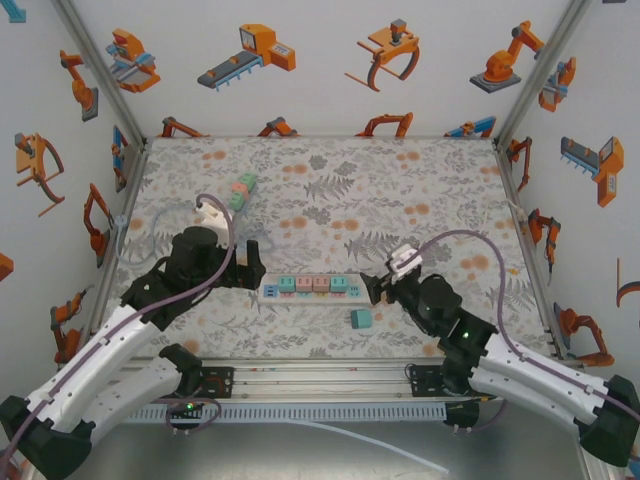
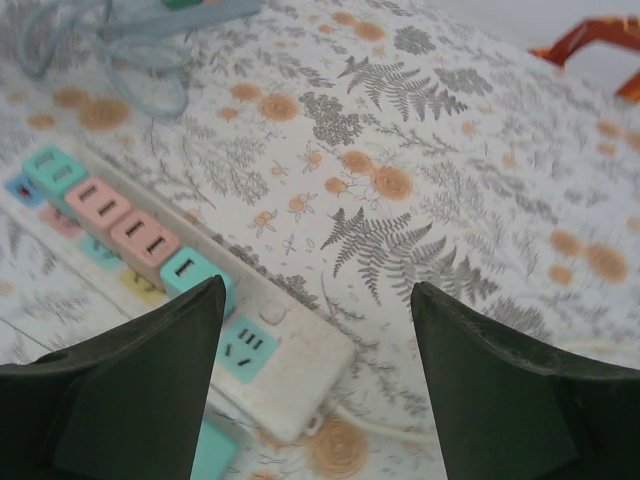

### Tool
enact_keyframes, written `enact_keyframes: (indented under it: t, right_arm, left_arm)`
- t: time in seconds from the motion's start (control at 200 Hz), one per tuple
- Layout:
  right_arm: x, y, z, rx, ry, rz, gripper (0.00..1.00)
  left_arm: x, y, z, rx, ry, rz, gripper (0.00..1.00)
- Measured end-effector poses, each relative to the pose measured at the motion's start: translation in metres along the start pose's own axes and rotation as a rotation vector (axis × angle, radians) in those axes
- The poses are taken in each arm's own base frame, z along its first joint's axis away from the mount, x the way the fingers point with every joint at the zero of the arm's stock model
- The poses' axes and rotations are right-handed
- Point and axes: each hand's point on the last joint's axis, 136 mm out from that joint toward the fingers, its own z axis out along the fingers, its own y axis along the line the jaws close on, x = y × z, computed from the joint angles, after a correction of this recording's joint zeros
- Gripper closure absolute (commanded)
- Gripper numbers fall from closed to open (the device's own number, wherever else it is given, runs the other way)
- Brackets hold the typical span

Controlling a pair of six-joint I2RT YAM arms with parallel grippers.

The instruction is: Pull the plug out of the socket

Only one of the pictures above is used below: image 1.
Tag grey slotted cable duct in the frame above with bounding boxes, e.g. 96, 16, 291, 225
122, 402, 449, 426

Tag aluminium frame leg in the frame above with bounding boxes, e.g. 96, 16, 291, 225
574, 439, 619, 480

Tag aluminium corner post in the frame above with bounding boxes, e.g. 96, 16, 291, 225
492, 0, 596, 149
51, 0, 149, 149

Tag blue-grey power strip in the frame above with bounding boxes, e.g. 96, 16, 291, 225
227, 172, 260, 215

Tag aluminium side rail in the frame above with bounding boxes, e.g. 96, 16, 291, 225
492, 139, 569, 361
82, 139, 151, 361

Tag white multi-colour socket power strip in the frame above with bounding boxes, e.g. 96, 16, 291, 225
259, 273, 365, 305

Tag black base bracket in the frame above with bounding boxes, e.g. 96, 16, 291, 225
443, 402, 481, 434
166, 398, 204, 436

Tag white cable tie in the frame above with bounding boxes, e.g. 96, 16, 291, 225
504, 198, 529, 224

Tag white plastic tube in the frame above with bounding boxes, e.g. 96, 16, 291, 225
279, 418, 451, 475

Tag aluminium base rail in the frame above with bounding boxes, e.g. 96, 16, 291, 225
107, 357, 589, 401

